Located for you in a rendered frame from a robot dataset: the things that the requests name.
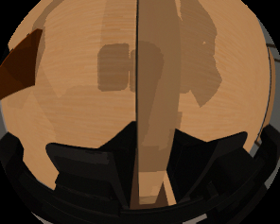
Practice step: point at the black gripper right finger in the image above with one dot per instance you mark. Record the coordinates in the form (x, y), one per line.
(191, 158)

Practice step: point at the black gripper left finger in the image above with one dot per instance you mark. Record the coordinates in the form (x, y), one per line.
(113, 162)

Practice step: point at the long brown wooden rail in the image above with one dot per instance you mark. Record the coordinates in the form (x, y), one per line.
(157, 90)

